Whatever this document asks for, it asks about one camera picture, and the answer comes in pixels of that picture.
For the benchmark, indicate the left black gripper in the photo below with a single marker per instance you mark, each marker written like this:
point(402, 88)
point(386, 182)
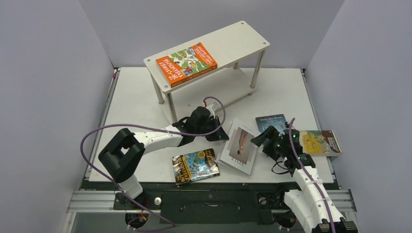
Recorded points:
point(221, 135)

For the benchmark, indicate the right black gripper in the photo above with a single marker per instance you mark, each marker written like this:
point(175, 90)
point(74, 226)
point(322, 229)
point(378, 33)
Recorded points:
point(270, 145)

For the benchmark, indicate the white style magazine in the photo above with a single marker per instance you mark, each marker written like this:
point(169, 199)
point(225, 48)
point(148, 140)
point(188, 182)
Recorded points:
point(239, 152)

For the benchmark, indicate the black blue treehouse book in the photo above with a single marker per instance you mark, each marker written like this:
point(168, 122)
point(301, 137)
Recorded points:
point(195, 166)

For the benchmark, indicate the orange 78-storey treehouse book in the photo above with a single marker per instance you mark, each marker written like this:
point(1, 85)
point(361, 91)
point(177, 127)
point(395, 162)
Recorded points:
point(184, 65)

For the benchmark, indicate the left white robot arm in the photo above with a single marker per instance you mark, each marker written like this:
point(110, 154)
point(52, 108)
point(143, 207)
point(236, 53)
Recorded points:
point(122, 154)

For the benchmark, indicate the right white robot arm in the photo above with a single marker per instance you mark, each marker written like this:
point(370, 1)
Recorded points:
point(310, 202)

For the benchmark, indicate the dark blue paperback book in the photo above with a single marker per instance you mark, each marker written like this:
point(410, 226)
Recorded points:
point(277, 121)

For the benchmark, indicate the yellow red paperback book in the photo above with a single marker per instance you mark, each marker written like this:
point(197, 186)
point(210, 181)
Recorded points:
point(320, 143)

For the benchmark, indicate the white two-tier shelf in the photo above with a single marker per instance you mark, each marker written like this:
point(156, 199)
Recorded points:
point(223, 64)

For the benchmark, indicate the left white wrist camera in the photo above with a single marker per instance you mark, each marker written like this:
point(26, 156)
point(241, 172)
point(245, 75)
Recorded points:
point(212, 107)

